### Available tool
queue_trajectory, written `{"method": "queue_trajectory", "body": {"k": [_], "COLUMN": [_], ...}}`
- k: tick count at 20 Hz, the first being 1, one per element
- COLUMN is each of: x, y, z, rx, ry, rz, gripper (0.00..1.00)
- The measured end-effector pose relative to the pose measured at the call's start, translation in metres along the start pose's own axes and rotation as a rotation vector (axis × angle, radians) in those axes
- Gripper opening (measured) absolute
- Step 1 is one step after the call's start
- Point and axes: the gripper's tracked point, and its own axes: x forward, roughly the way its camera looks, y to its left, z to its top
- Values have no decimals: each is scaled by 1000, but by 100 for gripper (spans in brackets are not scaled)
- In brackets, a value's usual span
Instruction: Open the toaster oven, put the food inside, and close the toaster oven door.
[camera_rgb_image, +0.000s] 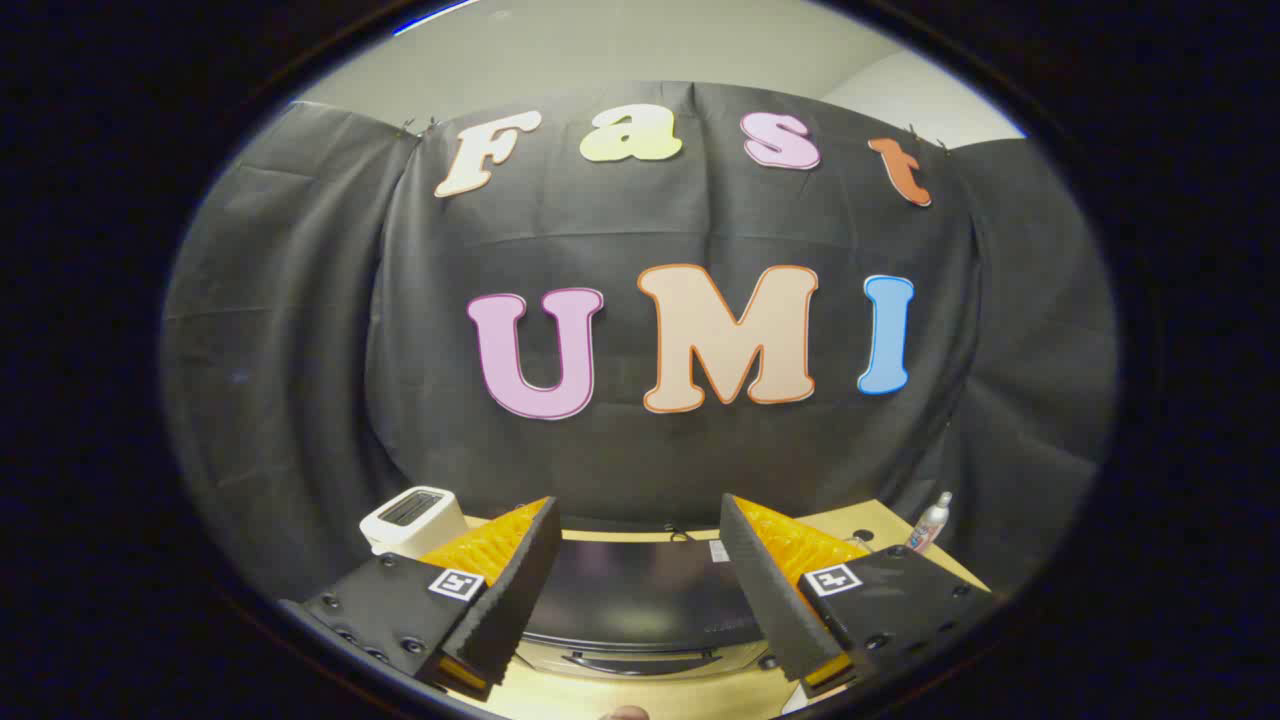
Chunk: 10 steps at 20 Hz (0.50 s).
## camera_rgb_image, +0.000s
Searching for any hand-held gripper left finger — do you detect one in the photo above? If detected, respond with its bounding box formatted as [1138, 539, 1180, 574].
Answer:
[280, 496, 564, 701]

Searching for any white pop-up toaster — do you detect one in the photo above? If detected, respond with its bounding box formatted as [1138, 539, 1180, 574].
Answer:
[359, 487, 469, 559]

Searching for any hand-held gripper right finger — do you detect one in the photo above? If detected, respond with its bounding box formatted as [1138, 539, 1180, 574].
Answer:
[720, 492, 1002, 693]

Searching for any white pink spray bottle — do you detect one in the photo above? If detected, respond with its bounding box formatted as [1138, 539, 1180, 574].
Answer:
[905, 491, 953, 554]

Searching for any black toaster oven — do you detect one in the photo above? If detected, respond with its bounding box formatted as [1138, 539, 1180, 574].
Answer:
[515, 525, 791, 683]

